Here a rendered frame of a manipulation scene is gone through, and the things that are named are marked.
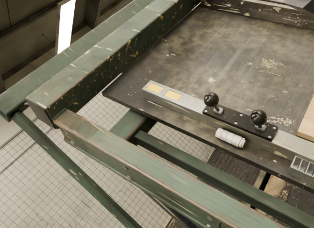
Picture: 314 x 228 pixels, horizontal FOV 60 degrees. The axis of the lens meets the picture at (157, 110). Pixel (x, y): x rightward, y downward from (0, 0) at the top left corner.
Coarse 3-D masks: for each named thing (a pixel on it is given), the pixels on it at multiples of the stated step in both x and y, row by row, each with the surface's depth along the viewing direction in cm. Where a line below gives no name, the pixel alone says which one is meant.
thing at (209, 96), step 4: (212, 92) 67; (204, 96) 68; (208, 96) 66; (212, 96) 66; (216, 96) 66; (204, 100) 67; (208, 100) 66; (212, 100) 66; (216, 100) 66; (208, 104) 67; (212, 104) 66; (216, 104) 67; (216, 108) 73; (220, 108) 76; (216, 112) 76; (220, 112) 76
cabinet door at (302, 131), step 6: (312, 102) 79; (312, 108) 78; (306, 114) 77; (312, 114) 76; (306, 120) 75; (312, 120) 75; (300, 126) 74; (306, 126) 74; (312, 126) 74; (300, 132) 73; (306, 132) 73; (312, 132) 72; (306, 138) 73; (312, 138) 72
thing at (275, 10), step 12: (204, 0) 126; (216, 0) 122; (228, 0) 119; (240, 0) 116; (252, 0) 114; (264, 0) 114; (276, 0) 111; (228, 12) 123; (240, 12) 119; (252, 12) 116; (264, 12) 113; (276, 12) 110; (288, 12) 107; (300, 12) 105; (288, 24) 110; (300, 24) 108; (312, 24) 105
